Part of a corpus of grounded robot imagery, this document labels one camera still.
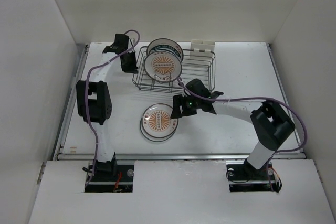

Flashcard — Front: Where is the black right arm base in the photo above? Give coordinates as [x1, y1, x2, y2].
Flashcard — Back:
[226, 163, 282, 193]

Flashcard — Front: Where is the aluminium front rail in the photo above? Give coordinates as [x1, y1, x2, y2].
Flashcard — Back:
[55, 153, 306, 161]

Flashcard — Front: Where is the aluminium left side rail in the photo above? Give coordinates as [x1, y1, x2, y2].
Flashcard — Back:
[49, 44, 89, 161]

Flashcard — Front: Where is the white plastic cutlery holder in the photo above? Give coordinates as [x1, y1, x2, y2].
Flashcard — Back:
[190, 39, 215, 52]

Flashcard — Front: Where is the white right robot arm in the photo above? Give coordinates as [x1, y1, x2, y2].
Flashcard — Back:
[171, 79, 296, 179]

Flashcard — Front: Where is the orange sunburst plate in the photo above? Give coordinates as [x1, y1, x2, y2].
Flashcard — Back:
[140, 103, 179, 137]
[144, 51, 182, 83]

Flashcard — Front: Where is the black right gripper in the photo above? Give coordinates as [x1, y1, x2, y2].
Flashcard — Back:
[170, 93, 201, 119]

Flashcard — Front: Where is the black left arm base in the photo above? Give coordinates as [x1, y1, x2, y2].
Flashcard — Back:
[85, 164, 134, 193]

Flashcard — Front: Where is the green rimmed plate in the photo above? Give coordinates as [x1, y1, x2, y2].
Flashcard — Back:
[146, 38, 184, 61]

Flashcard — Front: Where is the wire dish rack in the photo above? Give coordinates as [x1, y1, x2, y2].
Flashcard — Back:
[132, 46, 216, 93]

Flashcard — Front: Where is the white plate black line drawing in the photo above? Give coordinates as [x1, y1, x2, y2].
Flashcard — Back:
[139, 122, 175, 143]

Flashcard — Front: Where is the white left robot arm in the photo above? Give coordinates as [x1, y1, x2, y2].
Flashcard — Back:
[76, 29, 140, 180]

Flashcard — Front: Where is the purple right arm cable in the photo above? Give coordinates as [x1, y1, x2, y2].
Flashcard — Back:
[177, 77, 308, 192]

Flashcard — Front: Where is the aluminium rail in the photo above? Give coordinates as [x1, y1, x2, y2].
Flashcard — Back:
[55, 153, 306, 161]
[49, 44, 89, 161]

